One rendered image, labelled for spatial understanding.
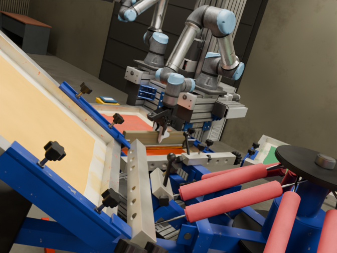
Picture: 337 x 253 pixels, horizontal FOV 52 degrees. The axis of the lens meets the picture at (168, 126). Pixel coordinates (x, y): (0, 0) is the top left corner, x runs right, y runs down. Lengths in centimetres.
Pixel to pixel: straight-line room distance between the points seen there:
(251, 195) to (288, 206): 11
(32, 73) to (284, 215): 91
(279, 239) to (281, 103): 419
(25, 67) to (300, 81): 417
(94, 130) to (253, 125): 416
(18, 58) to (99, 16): 642
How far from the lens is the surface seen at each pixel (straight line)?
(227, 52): 206
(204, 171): 155
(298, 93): 502
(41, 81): 127
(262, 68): 523
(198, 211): 106
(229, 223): 149
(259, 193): 108
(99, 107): 224
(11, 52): 128
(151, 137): 178
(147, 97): 253
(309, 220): 123
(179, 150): 193
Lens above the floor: 164
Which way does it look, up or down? 17 degrees down
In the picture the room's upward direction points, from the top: 16 degrees clockwise
